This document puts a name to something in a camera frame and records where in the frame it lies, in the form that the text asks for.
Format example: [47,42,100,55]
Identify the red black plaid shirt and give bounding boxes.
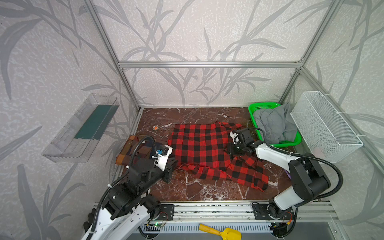
[168,122,269,192]

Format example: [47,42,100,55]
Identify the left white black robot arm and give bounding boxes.
[83,136,177,240]

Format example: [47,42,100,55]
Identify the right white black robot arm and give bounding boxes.
[229,128,344,220]

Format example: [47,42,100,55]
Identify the grey long sleeve shirt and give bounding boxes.
[253,104,298,145]

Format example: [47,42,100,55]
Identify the folded brown plaid shirt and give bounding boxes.
[116,135,154,166]

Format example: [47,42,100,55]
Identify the green plastic basket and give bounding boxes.
[249,102,302,148]

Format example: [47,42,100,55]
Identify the black glove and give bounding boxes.
[83,208,96,232]

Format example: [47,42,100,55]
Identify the yellow toy shovel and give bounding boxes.
[199,224,242,240]

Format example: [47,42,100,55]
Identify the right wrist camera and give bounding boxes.
[230,132,241,145]

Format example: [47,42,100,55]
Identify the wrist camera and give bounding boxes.
[230,132,241,145]
[152,145,173,171]

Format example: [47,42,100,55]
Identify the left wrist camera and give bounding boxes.
[152,145,173,171]

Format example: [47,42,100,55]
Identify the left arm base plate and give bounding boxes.
[155,204,175,221]

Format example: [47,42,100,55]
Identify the aluminium front rail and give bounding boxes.
[162,201,340,224]

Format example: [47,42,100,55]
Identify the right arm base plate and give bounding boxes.
[251,202,295,221]

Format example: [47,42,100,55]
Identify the clear plastic wall tray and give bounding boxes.
[42,94,120,163]

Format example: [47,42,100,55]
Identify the white wire mesh basket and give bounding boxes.
[291,91,364,163]

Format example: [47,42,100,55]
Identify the aluminium frame crossbar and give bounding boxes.
[118,61,302,69]

